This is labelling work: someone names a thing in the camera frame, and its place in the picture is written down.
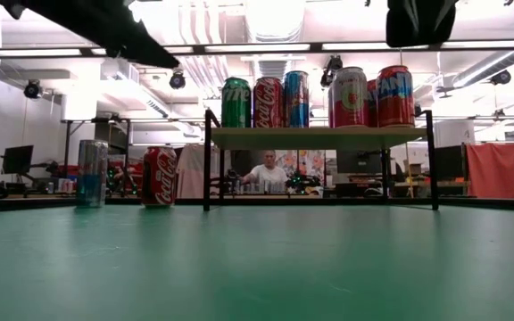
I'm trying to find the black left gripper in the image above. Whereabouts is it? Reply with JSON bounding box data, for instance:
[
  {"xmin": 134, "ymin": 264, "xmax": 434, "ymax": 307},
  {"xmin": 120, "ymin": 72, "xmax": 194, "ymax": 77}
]
[{"xmin": 0, "ymin": 0, "xmax": 181, "ymax": 70}]

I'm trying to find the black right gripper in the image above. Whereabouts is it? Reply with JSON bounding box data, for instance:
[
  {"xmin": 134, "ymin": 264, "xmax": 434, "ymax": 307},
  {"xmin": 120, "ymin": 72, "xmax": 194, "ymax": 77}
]
[{"xmin": 385, "ymin": 0, "xmax": 459, "ymax": 49}]

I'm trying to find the green Sprite can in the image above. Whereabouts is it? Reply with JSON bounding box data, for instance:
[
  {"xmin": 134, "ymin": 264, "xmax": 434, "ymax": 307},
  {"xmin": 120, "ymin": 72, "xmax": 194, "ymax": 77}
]
[{"xmin": 220, "ymin": 77, "xmax": 253, "ymax": 129}]

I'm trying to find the silver soda can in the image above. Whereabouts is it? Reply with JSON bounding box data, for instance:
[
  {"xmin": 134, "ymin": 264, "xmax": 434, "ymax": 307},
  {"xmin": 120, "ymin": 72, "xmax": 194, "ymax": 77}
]
[{"xmin": 331, "ymin": 66, "xmax": 369, "ymax": 129}]

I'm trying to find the red Coca-Cola can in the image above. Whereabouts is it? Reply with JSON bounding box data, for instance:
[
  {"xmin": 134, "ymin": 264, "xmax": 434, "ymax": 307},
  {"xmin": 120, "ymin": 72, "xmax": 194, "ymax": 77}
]
[
  {"xmin": 141, "ymin": 145, "xmax": 178, "ymax": 210},
  {"xmin": 253, "ymin": 76, "xmax": 285, "ymax": 129}
]

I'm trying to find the blue slim energy drink can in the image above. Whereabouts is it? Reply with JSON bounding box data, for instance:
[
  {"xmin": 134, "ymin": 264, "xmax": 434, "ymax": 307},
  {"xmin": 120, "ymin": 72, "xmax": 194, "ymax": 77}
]
[{"xmin": 75, "ymin": 138, "xmax": 110, "ymax": 209}]

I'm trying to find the white LED light strip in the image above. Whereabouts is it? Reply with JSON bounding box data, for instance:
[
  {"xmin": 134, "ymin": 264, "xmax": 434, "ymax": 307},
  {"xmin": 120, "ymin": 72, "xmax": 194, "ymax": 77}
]
[
  {"xmin": 0, "ymin": 48, "xmax": 83, "ymax": 58},
  {"xmin": 322, "ymin": 41, "xmax": 431, "ymax": 51},
  {"xmin": 90, "ymin": 45, "xmax": 195, "ymax": 56},
  {"xmin": 203, "ymin": 43, "xmax": 311, "ymax": 53},
  {"xmin": 442, "ymin": 39, "xmax": 514, "ymax": 50}
]

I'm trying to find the black round ceiling fixture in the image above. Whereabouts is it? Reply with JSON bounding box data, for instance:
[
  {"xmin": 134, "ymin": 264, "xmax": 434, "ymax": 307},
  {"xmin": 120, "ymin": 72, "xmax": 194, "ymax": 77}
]
[
  {"xmin": 23, "ymin": 78, "xmax": 44, "ymax": 100},
  {"xmin": 490, "ymin": 70, "xmax": 512, "ymax": 86},
  {"xmin": 169, "ymin": 70, "xmax": 187, "ymax": 90}
]

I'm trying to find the black storage rack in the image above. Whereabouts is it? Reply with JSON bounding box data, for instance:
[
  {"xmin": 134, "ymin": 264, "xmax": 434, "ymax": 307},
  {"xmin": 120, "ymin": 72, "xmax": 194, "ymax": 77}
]
[{"xmin": 60, "ymin": 117, "xmax": 132, "ymax": 200}]

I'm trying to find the black overhead crossbar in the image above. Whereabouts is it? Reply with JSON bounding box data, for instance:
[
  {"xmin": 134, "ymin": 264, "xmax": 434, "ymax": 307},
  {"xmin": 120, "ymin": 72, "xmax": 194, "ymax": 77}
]
[{"xmin": 0, "ymin": 38, "xmax": 514, "ymax": 59}]

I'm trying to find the white hanging cloth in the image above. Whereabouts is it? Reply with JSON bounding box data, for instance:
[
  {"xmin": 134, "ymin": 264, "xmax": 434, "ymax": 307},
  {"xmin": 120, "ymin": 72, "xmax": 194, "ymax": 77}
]
[{"xmin": 176, "ymin": 143, "xmax": 207, "ymax": 200}]

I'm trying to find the person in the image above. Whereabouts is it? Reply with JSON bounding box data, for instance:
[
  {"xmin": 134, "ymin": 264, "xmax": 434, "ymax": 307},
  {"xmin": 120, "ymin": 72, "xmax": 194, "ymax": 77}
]
[{"xmin": 238, "ymin": 150, "xmax": 290, "ymax": 195}]

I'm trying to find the orange red hanging cloth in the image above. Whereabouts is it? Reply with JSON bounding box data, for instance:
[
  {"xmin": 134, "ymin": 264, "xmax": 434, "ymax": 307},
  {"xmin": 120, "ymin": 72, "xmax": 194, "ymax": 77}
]
[{"xmin": 465, "ymin": 140, "xmax": 514, "ymax": 201}]

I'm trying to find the green table mat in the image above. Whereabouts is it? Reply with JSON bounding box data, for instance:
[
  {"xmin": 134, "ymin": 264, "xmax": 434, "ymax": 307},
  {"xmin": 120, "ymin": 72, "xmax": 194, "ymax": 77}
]
[{"xmin": 0, "ymin": 203, "xmax": 514, "ymax": 321}]

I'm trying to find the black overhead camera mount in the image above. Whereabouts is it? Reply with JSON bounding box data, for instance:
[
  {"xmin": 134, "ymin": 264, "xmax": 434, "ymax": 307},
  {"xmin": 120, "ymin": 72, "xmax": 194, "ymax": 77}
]
[{"xmin": 319, "ymin": 54, "xmax": 344, "ymax": 89}]

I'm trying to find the wooden shelf black metal frame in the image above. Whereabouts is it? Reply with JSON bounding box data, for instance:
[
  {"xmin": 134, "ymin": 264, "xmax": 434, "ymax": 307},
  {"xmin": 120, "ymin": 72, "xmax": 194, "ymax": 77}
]
[{"xmin": 202, "ymin": 106, "xmax": 440, "ymax": 213}]

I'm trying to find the black metal table frame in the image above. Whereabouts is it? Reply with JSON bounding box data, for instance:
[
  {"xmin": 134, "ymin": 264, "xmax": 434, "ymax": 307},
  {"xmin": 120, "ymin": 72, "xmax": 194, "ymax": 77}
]
[{"xmin": 0, "ymin": 194, "xmax": 514, "ymax": 213}]

